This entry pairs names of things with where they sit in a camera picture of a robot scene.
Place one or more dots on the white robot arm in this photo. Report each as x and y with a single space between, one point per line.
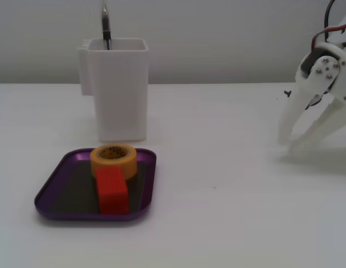
344 28

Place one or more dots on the yellow tape roll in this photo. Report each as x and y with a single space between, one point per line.
128 162

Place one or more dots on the white plastic pen holder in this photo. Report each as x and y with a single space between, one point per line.
120 97

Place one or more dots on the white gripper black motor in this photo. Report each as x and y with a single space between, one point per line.
326 67

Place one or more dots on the black clear ballpoint pen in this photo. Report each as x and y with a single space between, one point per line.
105 25

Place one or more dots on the purple metal tray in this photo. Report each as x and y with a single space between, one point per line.
64 195

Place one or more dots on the red cube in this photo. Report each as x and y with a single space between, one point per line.
113 192

